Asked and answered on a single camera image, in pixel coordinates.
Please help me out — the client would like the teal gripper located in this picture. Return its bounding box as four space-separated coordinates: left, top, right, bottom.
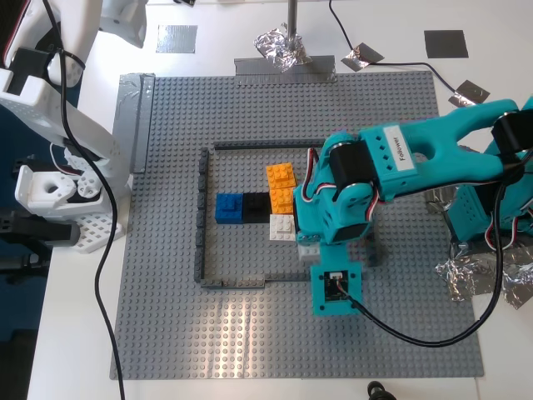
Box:
293 182 378 247

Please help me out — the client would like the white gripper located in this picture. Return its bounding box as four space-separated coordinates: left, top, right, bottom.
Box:
99 0 147 48

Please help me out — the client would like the white lego cube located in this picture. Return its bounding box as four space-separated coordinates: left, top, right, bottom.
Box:
297 242 322 263
268 212 297 242

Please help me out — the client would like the orange lego cube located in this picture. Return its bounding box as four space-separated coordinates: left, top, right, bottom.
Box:
265 162 297 191
269 187 296 214

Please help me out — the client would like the black lego cube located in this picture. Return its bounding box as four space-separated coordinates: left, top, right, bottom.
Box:
242 192 271 223

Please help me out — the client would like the blue lego cube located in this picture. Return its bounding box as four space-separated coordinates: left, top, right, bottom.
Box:
215 192 244 225

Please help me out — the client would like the grey lego baseplate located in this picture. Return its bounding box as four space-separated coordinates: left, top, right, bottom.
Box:
108 70 486 381

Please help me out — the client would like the crumpled foil around pole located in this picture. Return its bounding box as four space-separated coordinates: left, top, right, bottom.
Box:
253 22 314 74

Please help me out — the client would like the large crumpled foil sheet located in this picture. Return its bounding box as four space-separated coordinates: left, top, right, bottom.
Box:
435 241 533 310

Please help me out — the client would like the foil tape piece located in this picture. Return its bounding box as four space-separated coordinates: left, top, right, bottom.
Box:
341 42 384 73
447 79 491 110

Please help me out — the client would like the dark tape square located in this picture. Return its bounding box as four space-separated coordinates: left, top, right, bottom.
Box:
423 29 470 59

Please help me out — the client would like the black table clamp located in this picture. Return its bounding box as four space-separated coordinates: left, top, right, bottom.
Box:
0 154 80 287

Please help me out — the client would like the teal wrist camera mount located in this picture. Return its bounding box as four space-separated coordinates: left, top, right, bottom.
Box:
310 243 364 318

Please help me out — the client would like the long grey duct tape strip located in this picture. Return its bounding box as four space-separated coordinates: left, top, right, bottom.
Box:
112 73 157 174

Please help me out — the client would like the short dark grey brick wall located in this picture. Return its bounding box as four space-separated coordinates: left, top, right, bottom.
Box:
199 277 267 290

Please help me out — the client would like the wide grey duct tape strip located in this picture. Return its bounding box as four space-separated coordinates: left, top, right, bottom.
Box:
233 55 337 87

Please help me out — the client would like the black teal-arm camera cable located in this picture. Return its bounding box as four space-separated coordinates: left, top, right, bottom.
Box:
341 157 533 347

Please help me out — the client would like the metal camera pole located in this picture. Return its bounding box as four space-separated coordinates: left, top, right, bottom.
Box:
286 0 300 43

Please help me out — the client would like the black cable on table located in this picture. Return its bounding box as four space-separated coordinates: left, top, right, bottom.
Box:
327 0 459 97

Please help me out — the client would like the black white-arm camera cable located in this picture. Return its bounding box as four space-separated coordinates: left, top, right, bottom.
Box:
41 0 126 400

